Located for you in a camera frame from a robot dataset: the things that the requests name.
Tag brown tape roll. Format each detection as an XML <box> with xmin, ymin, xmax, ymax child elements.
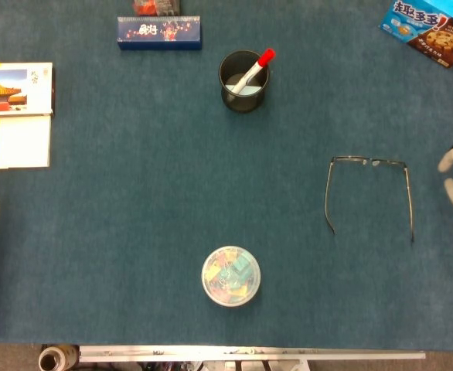
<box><xmin>38</xmin><ymin>345</ymin><xmax>81</xmax><ymax>371</ymax></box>

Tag blue cookie box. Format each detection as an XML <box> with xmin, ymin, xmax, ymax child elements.
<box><xmin>377</xmin><ymin>0</ymin><xmax>453</xmax><ymax>69</ymax></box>

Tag blue felt table cover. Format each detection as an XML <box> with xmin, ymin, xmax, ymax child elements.
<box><xmin>0</xmin><ymin>0</ymin><xmax>453</xmax><ymax>348</ymax></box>

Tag red item behind box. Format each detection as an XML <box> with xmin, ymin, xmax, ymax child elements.
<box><xmin>132</xmin><ymin>0</ymin><xmax>182</xmax><ymax>17</ymax></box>

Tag black mesh pen holder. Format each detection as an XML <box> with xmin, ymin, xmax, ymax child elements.
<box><xmin>218</xmin><ymin>49</ymin><xmax>270</xmax><ymax>114</ymax></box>

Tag round clear clip container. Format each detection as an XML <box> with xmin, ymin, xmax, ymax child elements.
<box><xmin>201</xmin><ymin>245</ymin><xmax>261</xmax><ymax>308</ymax></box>

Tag long dark blue box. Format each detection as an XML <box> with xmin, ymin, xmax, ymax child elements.
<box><xmin>117</xmin><ymin>15</ymin><xmax>203</xmax><ymax>51</ymax></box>

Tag aluminium table edge rail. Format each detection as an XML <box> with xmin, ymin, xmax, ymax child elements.
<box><xmin>78</xmin><ymin>345</ymin><xmax>427</xmax><ymax>364</ymax></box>

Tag red capped white marker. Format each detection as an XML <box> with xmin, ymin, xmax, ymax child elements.
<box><xmin>230</xmin><ymin>48</ymin><xmax>277</xmax><ymax>95</ymax></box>

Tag thin-framed eyeglasses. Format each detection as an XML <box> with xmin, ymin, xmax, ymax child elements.
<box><xmin>325</xmin><ymin>155</ymin><xmax>415</xmax><ymax>243</ymax></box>

